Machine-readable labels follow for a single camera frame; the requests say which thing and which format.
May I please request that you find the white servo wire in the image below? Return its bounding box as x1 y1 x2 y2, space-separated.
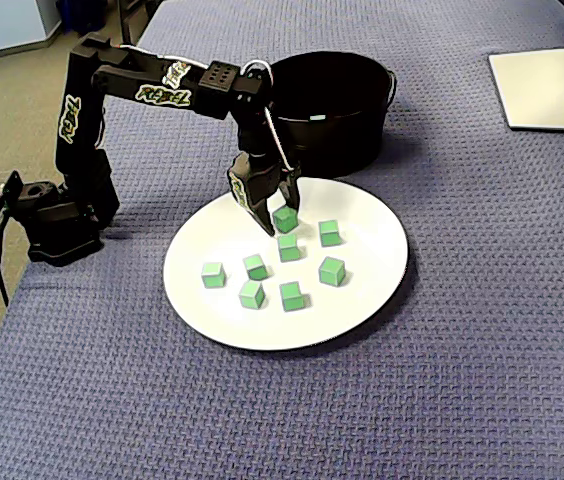
242 58 297 175

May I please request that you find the blue bin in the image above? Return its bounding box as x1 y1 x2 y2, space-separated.
55 0 116 37

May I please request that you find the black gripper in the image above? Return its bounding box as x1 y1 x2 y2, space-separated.
226 152 303 237

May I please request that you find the black furniture leg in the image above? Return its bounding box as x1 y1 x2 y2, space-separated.
117 0 163 55

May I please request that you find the silver monitor stand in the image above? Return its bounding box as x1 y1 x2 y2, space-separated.
488 22 564 134

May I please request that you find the white round plate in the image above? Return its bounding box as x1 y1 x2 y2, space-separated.
162 175 410 352

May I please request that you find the black metal bucket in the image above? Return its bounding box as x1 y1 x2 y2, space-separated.
264 49 398 179

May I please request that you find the blue woven table cloth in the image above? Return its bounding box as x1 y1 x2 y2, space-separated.
0 0 564 480

